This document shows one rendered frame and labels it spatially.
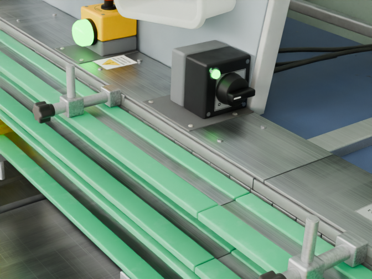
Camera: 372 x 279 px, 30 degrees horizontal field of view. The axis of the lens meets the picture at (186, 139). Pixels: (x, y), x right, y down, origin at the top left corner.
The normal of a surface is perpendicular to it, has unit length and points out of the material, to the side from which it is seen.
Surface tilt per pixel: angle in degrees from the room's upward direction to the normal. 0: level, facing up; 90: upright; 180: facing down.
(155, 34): 0
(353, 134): 90
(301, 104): 90
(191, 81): 0
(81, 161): 90
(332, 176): 90
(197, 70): 0
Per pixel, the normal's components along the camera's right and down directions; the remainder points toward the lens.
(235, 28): -0.80, 0.24
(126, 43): 0.60, 0.38
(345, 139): 0.04, -0.89
